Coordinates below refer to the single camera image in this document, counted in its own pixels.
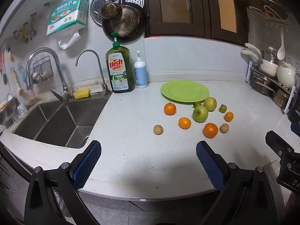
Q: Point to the slim gooseneck faucet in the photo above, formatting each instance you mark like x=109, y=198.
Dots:
x=99, y=70

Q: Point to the copper ladle pot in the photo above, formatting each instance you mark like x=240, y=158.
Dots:
x=111, y=10

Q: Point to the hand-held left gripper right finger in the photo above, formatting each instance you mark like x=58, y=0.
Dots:
x=209, y=166

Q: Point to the black frying pan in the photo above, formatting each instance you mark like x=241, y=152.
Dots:
x=126, y=25

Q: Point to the white mug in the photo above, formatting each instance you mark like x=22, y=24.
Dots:
x=22, y=107

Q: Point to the paper towel pack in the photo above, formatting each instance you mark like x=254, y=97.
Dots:
x=68, y=14

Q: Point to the stainless steel sink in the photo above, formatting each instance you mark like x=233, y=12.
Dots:
x=61, y=124

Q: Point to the yellow sponge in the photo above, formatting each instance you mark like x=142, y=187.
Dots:
x=82, y=93

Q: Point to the white spoon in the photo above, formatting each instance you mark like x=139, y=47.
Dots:
x=281, y=51

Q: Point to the green dish soap bottle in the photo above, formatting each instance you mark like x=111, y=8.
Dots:
x=120, y=75

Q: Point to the large steel pot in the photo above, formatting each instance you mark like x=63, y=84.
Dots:
x=261, y=84

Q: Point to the pot rack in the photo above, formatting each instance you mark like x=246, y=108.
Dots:
x=290, y=98

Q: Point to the decorative wall hooks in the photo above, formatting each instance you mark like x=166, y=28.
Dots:
x=23, y=31

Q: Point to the white pump lotion bottle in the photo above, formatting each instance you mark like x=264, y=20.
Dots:
x=140, y=73

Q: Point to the green plate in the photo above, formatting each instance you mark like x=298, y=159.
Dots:
x=184, y=91

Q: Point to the brown longan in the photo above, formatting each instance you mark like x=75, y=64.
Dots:
x=224, y=128
x=158, y=129

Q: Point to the dark wooden window frame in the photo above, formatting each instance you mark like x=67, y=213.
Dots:
x=175, y=7
x=226, y=9

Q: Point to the yellowish green apple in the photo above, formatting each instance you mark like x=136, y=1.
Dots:
x=210, y=103

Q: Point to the large steel faucet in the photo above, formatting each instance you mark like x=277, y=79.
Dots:
x=59, y=75

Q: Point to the dish drainer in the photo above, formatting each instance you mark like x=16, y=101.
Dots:
x=8, y=112

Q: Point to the green tomato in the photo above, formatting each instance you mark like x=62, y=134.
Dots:
x=197, y=104
x=223, y=108

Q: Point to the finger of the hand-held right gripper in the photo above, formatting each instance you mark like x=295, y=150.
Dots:
x=277, y=141
x=295, y=129

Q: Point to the small orange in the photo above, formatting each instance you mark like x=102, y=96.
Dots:
x=229, y=116

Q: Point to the white jug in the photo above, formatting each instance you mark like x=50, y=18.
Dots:
x=286, y=75

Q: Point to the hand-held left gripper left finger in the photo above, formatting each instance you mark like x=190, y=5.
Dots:
x=86, y=165

